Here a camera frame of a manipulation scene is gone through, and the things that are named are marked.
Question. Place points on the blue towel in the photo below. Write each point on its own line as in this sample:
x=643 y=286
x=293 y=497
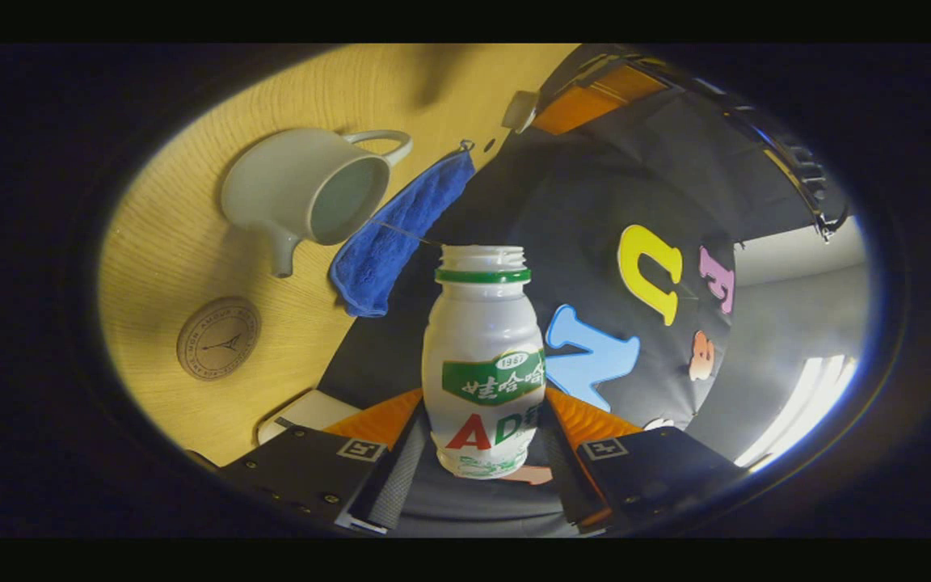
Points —
x=401 y=234

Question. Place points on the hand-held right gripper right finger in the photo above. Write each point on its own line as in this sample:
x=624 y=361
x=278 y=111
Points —
x=558 y=473

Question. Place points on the white toaster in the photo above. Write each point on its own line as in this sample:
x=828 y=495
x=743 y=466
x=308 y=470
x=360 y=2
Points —
x=312 y=412

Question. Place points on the round brown coaster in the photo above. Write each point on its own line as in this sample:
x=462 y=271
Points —
x=219 y=338

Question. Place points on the white plastic water bottle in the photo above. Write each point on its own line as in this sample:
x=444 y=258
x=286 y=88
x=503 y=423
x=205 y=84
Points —
x=482 y=339

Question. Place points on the white ceramic teacup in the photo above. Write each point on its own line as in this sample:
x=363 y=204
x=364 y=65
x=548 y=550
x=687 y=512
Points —
x=288 y=186

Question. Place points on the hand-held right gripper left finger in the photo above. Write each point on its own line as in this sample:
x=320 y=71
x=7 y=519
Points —
x=397 y=485

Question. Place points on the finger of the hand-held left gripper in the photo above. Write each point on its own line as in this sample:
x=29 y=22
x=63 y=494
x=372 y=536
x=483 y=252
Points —
x=595 y=101

